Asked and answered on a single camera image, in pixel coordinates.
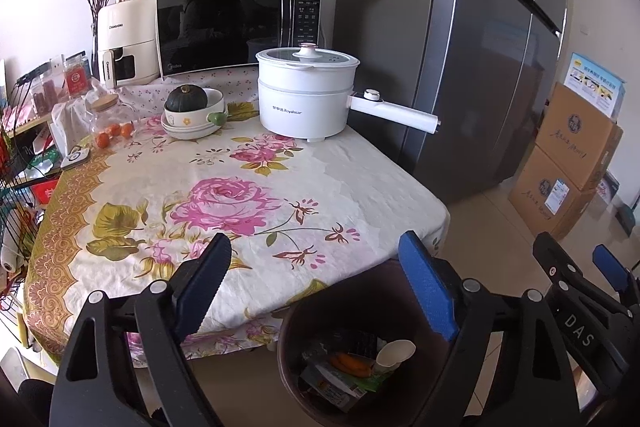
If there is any blue white printed box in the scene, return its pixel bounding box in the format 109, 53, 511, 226
562, 53, 627, 118

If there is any grey refrigerator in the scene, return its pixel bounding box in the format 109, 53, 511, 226
340, 0, 568, 205

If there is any white paper roll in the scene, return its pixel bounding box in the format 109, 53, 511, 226
0, 227, 21, 275

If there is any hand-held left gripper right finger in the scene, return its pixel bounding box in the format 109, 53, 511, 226
398, 231, 586, 427

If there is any black microwave oven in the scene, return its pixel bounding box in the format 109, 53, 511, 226
156, 0, 337, 80

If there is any glass vase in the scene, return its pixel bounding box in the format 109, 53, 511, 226
90, 22, 103, 78

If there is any white paper cup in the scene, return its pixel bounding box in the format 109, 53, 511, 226
376, 339, 417, 370

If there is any white bowl with green handle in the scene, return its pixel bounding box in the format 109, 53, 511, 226
160, 109, 230, 141

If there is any white flower-print bowl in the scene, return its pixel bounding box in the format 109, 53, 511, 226
164, 88, 226, 128

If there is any white square timer device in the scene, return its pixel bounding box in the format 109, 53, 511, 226
61, 148, 93, 170

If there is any white electric cooking pot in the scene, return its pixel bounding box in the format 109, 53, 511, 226
256, 43, 442, 144

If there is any dark brown trash bin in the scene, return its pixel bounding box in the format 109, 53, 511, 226
276, 259, 481, 425

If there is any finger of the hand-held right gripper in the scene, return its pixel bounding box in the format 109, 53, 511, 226
592, 243, 640, 309
531, 231, 603, 305

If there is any orange wrapper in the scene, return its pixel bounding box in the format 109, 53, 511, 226
330, 352, 376, 378

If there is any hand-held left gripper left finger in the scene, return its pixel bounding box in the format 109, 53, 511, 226
50, 232, 233, 427

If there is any black wire rack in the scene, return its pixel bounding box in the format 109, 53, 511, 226
0, 82, 56, 308

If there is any black power strip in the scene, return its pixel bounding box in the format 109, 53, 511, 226
17, 64, 51, 85

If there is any red label spice jar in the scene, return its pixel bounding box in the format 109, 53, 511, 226
65, 57, 90, 98

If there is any floral tablecloth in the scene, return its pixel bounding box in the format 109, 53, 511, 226
22, 114, 449, 360

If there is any white air fryer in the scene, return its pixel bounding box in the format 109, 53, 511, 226
96, 0, 162, 88

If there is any glass jar with bamboo lid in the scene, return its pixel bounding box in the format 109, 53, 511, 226
85, 94, 138, 148

